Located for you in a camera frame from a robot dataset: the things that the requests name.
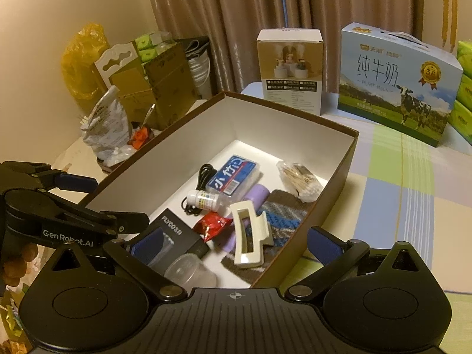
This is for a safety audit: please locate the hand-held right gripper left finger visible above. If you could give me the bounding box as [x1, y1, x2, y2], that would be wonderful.
[50, 227, 185, 301]

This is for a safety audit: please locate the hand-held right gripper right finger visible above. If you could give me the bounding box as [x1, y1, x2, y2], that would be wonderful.
[288, 226, 424, 301]

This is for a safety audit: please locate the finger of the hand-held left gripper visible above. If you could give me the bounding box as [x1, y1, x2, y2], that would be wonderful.
[99, 210, 150, 235]
[0, 161, 99, 194]

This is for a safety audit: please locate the black shaver box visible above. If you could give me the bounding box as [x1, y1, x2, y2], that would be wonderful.
[127, 207, 209, 267]

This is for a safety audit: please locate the striped knitted cloth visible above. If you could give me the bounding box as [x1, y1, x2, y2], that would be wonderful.
[220, 189, 313, 290]

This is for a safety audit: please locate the translucent plastic cup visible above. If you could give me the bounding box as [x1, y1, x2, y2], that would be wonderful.
[163, 253, 217, 289]

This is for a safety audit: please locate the clear bag of cotton swabs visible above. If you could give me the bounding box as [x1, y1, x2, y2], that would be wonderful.
[276, 160, 322, 204]

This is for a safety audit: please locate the red snack packet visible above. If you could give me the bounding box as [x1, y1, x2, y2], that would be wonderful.
[195, 212, 234, 244]

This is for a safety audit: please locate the small white bottle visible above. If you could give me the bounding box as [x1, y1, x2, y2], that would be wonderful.
[185, 188, 219, 212]

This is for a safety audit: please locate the white hair claw clip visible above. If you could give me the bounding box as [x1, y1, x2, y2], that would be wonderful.
[230, 199, 274, 268]

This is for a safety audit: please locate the black cable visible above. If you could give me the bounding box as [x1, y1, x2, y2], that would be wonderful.
[180, 163, 219, 217]

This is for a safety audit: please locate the purple bottle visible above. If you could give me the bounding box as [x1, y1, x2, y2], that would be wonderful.
[220, 183, 268, 254]

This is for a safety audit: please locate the brown cardboard box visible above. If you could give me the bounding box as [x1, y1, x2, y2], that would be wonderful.
[78, 91, 360, 290]

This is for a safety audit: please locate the person's left hand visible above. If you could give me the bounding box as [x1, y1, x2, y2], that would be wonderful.
[2, 244, 38, 287]

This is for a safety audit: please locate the crumpled clear plastic bag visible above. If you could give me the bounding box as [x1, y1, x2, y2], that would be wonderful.
[80, 85, 134, 167]

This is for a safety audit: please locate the orange plastic packet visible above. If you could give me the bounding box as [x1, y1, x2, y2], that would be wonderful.
[130, 124, 150, 150]

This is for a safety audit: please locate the metal spoon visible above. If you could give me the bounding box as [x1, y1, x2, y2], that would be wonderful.
[141, 103, 156, 130]

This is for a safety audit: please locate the colourful packaging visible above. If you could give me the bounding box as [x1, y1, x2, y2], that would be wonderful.
[0, 286, 35, 354]

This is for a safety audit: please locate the yellow plastic bag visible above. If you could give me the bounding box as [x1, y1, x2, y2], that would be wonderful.
[60, 23, 112, 101]

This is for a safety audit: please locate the cardboard hanger card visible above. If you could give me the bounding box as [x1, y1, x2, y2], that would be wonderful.
[93, 43, 143, 94]

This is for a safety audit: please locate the brown shipping carton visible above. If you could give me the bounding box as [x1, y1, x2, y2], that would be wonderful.
[110, 42, 197, 131]

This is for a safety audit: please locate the green tissue pack bundle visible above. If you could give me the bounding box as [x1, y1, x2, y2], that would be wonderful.
[134, 30, 175, 62]

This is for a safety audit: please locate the white paper bag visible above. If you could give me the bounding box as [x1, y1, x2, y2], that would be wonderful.
[183, 36, 213, 99]

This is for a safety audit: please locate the milk carton with cow print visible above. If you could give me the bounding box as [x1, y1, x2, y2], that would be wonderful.
[337, 21, 465, 148]

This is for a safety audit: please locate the white and beige product box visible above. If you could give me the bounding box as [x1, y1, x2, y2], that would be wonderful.
[256, 27, 326, 116]

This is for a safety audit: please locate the stack of green tissue packs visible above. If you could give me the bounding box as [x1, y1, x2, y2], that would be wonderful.
[447, 40, 472, 145]

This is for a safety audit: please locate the brown curtain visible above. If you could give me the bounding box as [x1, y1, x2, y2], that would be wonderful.
[141, 0, 425, 97]

